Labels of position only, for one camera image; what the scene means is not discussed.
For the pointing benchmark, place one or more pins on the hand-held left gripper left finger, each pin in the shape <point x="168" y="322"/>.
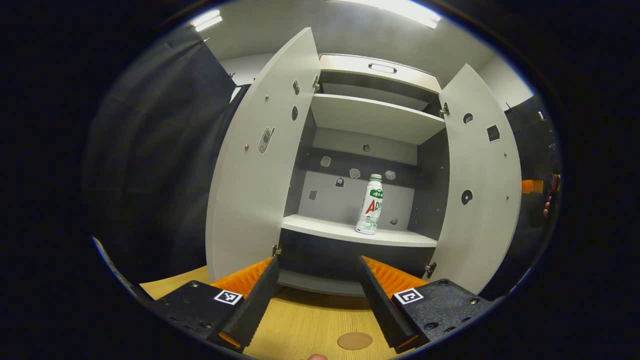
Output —
<point x="257" y="305"/>

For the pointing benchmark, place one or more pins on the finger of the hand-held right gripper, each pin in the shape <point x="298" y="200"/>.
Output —
<point x="532" y="186"/>

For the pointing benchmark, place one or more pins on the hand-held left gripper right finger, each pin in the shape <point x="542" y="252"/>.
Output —
<point x="382" y="305"/>

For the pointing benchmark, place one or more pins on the white cabinet door cat sticker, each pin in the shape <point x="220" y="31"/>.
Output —
<point x="475" y="240"/>

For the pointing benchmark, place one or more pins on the white milk bottle green cap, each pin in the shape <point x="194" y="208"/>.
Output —
<point x="370" y="210"/>

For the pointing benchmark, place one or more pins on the round cork coaster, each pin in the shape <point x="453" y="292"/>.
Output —
<point x="355" y="341"/>

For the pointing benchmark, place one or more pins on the white cabinet door phone sticker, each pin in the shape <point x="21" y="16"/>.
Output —
<point x="250" y="200"/>

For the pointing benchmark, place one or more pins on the black backdrop cloth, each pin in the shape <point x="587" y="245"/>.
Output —
<point x="150" y="175"/>

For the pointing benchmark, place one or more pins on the large ceiling light panel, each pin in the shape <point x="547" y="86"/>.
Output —
<point x="400" y="10"/>

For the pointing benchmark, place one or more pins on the small ceiling light panel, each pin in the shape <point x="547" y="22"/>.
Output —
<point x="206" y="20"/>

